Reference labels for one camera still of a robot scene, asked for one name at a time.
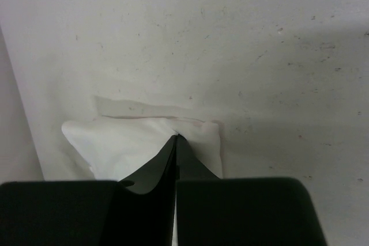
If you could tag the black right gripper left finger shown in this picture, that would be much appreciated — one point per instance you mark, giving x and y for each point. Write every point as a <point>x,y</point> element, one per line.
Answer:
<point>138,210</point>

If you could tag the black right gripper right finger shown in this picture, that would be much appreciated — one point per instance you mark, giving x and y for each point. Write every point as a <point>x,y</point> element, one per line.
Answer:
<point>251,211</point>

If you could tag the white tank top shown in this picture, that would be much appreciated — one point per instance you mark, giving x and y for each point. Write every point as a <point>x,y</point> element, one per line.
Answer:
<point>115,146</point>

